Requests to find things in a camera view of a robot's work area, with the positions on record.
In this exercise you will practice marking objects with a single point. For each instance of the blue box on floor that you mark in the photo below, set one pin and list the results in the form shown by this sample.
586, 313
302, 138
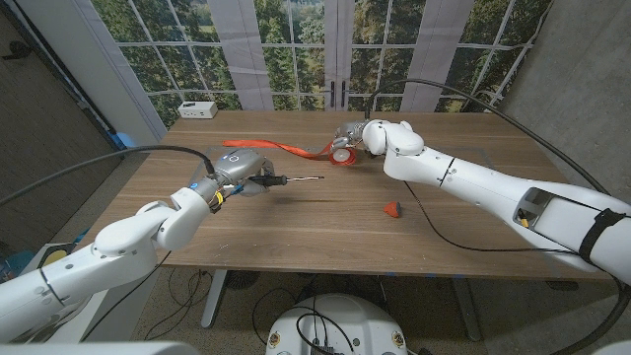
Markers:
123, 140

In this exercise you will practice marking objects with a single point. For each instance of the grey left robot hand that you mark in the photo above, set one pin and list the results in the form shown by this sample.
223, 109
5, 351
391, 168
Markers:
241, 163

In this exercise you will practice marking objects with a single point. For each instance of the white power strip box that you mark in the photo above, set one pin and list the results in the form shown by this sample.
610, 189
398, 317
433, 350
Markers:
197, 109

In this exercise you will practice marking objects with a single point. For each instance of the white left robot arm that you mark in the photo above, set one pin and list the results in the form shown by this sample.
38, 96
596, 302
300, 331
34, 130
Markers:
118, 246

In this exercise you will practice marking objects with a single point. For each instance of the printed window forest backdrop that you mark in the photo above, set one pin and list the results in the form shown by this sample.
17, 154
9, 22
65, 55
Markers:
296, 49

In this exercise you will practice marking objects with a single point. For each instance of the grey table leg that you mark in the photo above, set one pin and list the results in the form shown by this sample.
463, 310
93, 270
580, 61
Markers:
467, 310
213, 301

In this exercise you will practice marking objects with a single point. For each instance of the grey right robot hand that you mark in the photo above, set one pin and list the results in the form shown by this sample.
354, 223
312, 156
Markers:
350, 133

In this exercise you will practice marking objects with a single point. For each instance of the orange ribbon roll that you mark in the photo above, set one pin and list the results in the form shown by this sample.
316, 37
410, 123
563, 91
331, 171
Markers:
276, 145

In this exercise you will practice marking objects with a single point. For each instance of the yellow black floor marker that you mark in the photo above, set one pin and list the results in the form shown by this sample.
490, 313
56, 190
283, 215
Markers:
55, 256

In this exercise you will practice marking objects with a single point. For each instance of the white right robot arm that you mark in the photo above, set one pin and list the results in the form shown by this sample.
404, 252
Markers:
493, 187

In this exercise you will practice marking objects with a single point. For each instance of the red toy strawberry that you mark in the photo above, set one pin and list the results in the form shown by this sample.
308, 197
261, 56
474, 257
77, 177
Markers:
392, 210

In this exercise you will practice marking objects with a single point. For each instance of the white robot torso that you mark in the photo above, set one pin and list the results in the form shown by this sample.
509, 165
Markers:
340, 325

